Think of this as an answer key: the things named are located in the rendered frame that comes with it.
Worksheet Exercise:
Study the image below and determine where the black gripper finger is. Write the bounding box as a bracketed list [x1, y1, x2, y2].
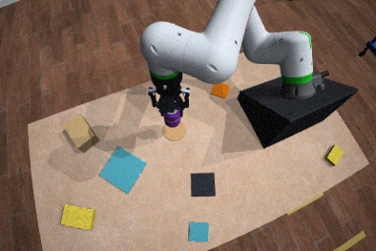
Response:
[148, 87, 159, 109]
[172, 88, 190, 117]

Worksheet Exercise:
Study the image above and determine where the flat light blue square pad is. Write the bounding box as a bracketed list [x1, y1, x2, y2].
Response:
[189, 222, 209, 241]

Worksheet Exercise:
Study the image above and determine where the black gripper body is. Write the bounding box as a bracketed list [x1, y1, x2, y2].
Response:
[156, 84, 182, 96]

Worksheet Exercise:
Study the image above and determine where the teal flat rectangular slab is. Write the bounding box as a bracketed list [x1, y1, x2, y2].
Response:
[99, 146, 147, 194]

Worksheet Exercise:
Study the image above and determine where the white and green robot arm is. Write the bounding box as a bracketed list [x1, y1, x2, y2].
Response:
[139, 0, 329, 99]

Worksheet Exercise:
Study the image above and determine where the black square coaster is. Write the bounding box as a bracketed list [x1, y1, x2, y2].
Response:
[191, 173, 216, 197]

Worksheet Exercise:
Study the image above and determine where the purple drink can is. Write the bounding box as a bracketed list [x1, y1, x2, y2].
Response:
[163, 108, 180, 128]

